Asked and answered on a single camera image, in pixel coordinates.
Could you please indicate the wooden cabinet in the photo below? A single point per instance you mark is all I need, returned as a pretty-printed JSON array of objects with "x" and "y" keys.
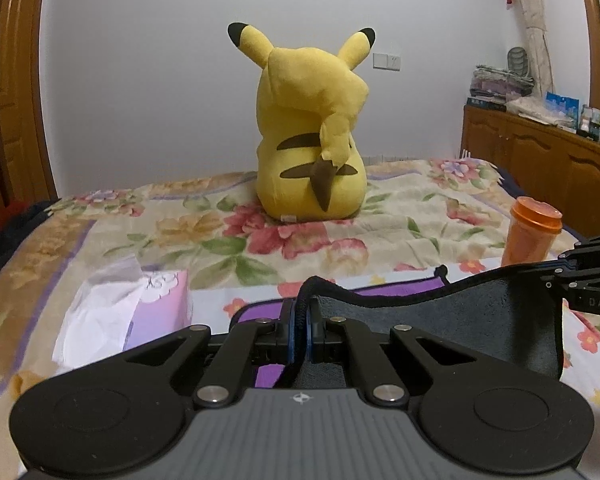
[{"x": 540, "y": 155}]

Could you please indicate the lavender tissue pack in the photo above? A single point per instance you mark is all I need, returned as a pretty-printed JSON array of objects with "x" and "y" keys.
[{"x": 160, "y": 305}]

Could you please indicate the blue box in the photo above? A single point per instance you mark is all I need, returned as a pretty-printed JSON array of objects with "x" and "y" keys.
[{"x": 562, "y": 109}]

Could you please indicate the wooden window frame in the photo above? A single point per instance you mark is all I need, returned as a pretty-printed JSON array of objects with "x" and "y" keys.
[{"x": 592, "y": 35}]

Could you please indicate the white bag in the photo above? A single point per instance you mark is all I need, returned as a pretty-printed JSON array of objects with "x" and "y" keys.
[{"x": 530, "y": 109}]

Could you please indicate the white wall switch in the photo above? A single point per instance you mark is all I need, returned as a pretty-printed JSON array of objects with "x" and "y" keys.
[{"x": 386, "y": 60}]

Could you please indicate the floral blanket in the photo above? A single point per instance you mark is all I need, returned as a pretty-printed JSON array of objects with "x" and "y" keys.
[{"x": 220, "y": 240}]

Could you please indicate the stack of folded cloths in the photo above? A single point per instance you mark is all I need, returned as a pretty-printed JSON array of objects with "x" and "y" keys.
[{"x": 500, "y": 82}]

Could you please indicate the orange plastic cup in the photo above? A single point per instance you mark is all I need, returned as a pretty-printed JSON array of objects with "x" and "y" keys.
[{"x": 527, "y": 235}]

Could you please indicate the grey fan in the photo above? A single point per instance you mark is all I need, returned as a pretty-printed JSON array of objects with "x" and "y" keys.
[{"x": 517, "y": 60}]

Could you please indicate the white tissue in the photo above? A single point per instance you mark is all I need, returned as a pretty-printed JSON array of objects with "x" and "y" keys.
[{"x": 97, "y": 305}]

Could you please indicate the wooden wardrobe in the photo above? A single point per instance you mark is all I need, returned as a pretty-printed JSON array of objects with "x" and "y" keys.
[{"x": 10, "y": 110}]

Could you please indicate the cream curtain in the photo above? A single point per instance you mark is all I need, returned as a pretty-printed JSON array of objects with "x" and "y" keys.
[{"x": 532, "y": 30}]

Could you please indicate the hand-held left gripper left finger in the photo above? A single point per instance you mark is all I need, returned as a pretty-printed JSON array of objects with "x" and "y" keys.
[{"x": 292, "y": 332}]

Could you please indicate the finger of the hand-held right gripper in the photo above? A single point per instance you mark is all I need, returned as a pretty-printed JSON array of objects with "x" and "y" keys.
[
  {"x": 577, "y": 275},
  {"x": 592, "y": 247}
]

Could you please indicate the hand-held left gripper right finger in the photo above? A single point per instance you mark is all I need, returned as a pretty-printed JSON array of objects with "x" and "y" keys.
[{"x": 311, "y": 332}]

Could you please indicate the dark grey towel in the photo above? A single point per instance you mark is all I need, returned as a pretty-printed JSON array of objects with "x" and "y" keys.
[{"x": 455, "y": 310}]

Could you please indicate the yellow plush toy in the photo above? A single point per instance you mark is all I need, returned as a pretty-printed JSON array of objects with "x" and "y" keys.
[{"x": 307, "y": 130}]

